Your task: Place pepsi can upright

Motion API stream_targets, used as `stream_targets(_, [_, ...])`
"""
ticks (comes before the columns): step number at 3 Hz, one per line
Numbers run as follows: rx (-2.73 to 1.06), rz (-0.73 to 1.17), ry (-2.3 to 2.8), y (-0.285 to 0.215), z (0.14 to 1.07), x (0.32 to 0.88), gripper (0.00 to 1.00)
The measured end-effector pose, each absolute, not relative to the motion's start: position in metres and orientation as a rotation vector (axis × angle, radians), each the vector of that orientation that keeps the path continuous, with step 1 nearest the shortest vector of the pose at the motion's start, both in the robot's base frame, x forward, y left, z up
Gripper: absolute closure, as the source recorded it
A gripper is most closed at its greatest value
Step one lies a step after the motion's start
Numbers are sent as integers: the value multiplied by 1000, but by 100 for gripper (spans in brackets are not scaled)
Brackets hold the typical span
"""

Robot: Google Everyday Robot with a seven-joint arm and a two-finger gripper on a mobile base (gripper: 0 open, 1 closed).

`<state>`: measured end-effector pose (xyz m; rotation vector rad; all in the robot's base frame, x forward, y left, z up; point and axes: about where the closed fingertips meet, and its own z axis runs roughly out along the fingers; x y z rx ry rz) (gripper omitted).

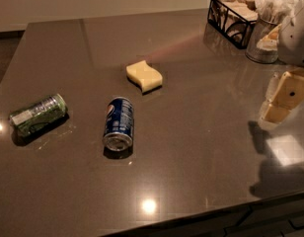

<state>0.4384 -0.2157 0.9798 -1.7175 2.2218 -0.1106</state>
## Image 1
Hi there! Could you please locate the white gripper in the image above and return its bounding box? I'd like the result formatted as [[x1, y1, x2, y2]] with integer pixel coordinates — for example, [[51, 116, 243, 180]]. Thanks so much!
[[260, 0, 304, 123]]

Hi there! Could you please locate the metal cup with packets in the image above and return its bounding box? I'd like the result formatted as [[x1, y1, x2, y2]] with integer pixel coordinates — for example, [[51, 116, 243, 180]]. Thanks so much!
[[246, 0, 298, 64]]

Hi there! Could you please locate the green soda can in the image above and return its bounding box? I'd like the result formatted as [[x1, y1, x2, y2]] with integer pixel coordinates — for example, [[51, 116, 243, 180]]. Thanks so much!
[[9, 94, 68, 137]]

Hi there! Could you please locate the blue pepsi can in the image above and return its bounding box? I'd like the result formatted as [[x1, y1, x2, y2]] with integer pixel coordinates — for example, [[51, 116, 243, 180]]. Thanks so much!
[[103, 97, 134, 152]]

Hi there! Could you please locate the black wire napkin basket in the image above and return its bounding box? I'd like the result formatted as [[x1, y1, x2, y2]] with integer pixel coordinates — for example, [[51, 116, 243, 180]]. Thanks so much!
[[207, 0, 258, 49]]

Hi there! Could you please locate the yellow wavy sponge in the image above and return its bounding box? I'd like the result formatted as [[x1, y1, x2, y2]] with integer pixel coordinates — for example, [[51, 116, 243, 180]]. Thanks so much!
[[126, 60, 163, 93]]

